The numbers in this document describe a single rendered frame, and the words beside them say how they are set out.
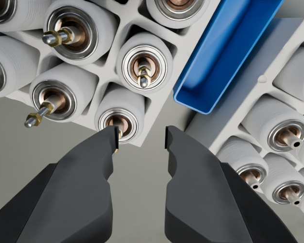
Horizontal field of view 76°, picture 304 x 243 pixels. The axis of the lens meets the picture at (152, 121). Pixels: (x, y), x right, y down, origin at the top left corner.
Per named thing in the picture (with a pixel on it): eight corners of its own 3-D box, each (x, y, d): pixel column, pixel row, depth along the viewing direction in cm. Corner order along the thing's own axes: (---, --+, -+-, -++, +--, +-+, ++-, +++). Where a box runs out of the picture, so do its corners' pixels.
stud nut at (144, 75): (148, 71, 25) (148, 72, 25) (153, 82, 26) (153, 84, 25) (134, 76, 26) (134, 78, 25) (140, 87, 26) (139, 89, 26)
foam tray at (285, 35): (269, 169, 76) (302, 209, 60) (183, 133, 67) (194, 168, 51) (356, 79, 60) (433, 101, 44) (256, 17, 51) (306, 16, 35)
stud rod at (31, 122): (54, 101, 33) (31, 122, 26) (55, 106, 33) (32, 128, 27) (48, 100, 33) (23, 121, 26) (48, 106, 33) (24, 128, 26)
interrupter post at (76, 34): (81, 44, 30) (74, 47, 27) (65, 40, 30) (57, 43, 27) (82, 27, 29) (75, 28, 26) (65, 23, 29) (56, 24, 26)
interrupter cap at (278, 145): (286, 155, 41) (288, 157, 41) (258, 142, 40) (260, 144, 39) (313, 127, 38) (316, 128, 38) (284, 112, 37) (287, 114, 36)
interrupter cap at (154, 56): (149, 33, 30) (149, 33, 29) (176, 73, 33) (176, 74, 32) (112, 62, 32) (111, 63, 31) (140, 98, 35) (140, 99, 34)
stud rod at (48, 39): (73, 39, 28) (50, 45, 22) (66, 37, 28) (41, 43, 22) (73, 32, 28) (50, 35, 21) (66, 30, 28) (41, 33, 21)
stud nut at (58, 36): (61, 48, 24) (59, 49, 23) (47, 45, 24) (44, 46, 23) (61, 31, 23) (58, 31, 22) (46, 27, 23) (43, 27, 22)
